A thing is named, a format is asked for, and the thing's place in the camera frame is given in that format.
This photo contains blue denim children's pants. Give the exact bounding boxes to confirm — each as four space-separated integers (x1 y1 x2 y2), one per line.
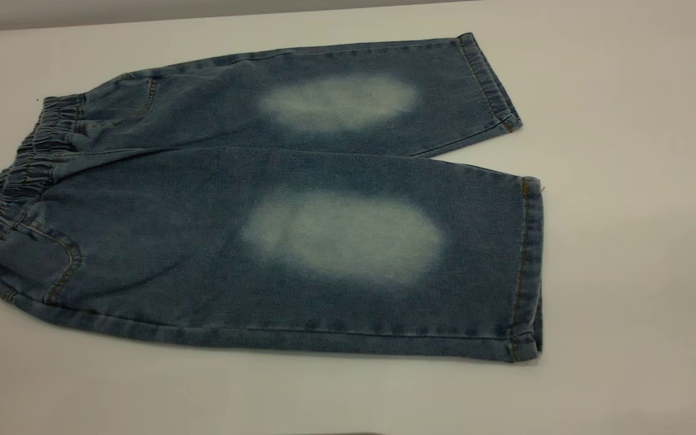
0 32 544 364

